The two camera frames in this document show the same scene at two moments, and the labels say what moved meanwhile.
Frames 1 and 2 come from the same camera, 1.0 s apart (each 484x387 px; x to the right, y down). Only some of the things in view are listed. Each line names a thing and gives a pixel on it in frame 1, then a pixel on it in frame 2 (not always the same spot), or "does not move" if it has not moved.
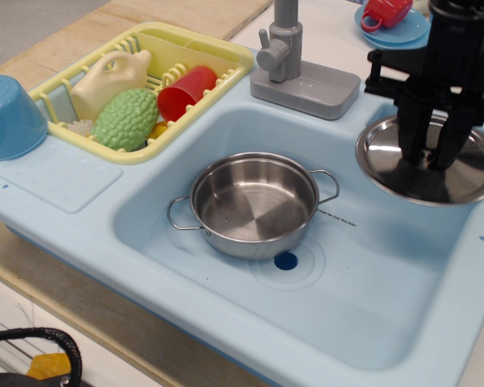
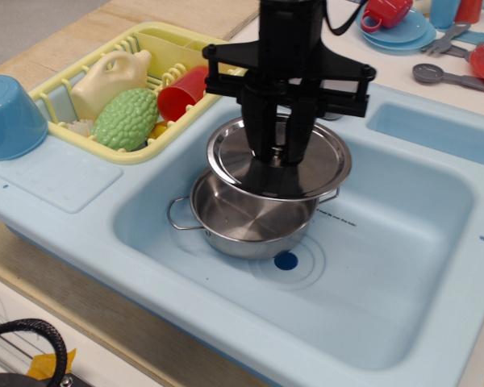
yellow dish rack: (125, 100) does not move
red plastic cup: (174, 101) does not move
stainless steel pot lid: (381, 160) to (232, 161)
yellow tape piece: (47, 365) does not move
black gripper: (456, 68) to (289, 61)
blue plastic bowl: (14, 123) does not move
